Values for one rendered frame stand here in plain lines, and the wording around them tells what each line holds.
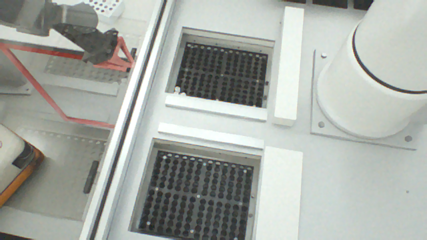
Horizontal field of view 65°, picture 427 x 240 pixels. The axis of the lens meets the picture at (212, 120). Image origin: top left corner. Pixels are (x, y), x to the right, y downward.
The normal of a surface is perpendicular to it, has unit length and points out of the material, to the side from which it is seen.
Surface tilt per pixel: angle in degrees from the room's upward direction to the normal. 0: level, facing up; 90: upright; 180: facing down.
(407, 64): 79
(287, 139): 0
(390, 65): 88
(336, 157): 0
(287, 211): 0
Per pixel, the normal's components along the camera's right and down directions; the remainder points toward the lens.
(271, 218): 0.03, -0.42
